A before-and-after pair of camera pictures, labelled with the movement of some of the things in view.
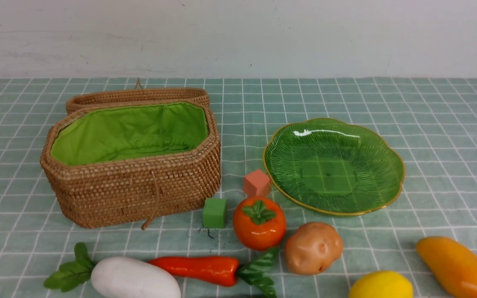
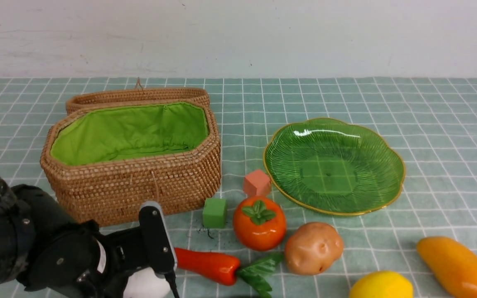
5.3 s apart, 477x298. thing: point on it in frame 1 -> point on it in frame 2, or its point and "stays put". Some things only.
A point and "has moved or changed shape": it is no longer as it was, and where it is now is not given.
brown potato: [312, 248] stays put
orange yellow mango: [460, 272] stays put
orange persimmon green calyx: [259, 223] stays put
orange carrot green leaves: [222, 271] has moved or changed shape
